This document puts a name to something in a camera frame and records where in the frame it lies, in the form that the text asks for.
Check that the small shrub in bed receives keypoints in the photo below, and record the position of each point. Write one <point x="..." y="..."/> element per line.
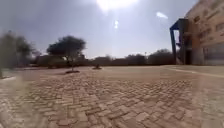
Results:
<point x="97" y="67"/>

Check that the row of distant bushes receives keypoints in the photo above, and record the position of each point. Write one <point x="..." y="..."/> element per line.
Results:
<point x="136" y="60"/>

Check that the reddish brick paved plaza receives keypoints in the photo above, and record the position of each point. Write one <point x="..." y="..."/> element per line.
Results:
<point x="126" y="100"/>

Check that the broad-crowned dark tree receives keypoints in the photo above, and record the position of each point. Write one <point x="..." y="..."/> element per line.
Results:
<point x="67" y="46"/>

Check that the tan building with dark portal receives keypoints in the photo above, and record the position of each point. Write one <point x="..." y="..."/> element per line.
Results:
<point x="208" y="33"/>

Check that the small dark tree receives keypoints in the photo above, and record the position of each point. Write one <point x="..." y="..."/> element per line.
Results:
<point x="7" y="53"/>

